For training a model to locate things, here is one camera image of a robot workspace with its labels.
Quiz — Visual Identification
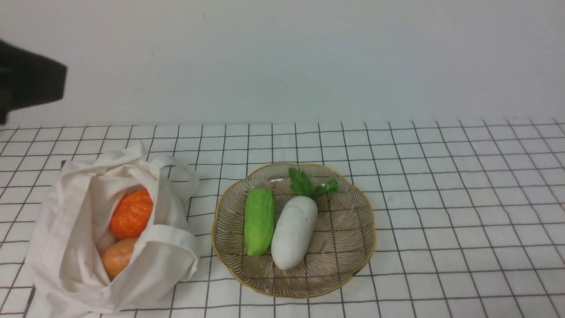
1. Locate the green cucumber vegetable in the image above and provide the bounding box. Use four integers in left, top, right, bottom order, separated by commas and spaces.
244, 188, 276, 257

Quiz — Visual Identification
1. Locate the white cloth tote bag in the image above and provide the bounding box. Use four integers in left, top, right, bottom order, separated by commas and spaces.
25, 142, 200, 318

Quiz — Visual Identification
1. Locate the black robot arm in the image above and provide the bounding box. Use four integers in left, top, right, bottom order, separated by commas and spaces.
0, 40, 68, 125

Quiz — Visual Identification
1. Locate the white radish with green leaves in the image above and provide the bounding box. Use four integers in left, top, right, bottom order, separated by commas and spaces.
271, 167, 339, 270

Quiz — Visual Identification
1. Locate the glass plate with gold rim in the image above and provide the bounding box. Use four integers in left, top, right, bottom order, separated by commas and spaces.
211, 163, 376, 299

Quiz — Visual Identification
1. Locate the orange pumpkin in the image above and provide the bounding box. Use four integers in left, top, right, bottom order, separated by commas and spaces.
110, 189, 154, 240

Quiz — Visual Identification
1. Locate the tan onion vegetable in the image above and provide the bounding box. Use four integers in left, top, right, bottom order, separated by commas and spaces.
101, 238, 139, 281

